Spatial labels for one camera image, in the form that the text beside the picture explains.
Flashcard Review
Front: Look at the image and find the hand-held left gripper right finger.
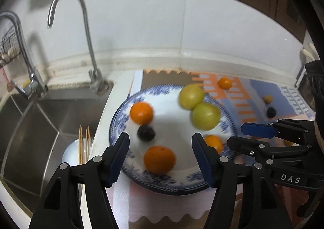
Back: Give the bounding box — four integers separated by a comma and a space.
192, 133, 286, 229

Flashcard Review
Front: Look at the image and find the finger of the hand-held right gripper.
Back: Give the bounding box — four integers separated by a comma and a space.
240, 118, 315, 143
227, 136, 314, 169

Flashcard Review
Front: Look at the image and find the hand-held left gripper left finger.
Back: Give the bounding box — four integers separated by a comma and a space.
28, 132, 131, 229

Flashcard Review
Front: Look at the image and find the orange mandarin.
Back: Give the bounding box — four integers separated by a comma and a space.
143, 145, 176, 175
130, 102, 154, 125
204, 135, 224, 154
218, 77, 233, 90

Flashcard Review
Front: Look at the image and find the blue patterned white plate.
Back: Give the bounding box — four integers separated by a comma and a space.
109, 85, 238, 196

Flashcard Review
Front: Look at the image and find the yellow-green citrus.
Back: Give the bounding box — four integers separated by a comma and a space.
191, 102, 221, 130
178, 85, 205, 110

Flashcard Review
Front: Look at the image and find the colourful patterned foam mat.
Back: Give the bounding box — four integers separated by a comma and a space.
105, 69, 317, 222

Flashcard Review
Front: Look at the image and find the wooden chopstick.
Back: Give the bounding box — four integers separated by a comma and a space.
78, 125, 83, 166
87, 128, 93, 156
84, 126, 89, 164

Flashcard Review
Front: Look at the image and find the white bowl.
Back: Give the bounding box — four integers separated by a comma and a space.
61, 139, 93, 169

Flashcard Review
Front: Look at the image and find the stainless steel sink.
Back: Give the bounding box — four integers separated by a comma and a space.
0, 87, 114, 209

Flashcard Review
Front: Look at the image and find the slim gooseneck steel faucet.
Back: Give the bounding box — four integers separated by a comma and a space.
48, 0, 112, 94

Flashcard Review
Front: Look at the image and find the chrome kitchen faucet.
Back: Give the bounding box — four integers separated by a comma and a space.
0, 12, 48, 100

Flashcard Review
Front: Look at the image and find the black wire basket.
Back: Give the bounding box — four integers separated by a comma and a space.
0, 26, 22, 67

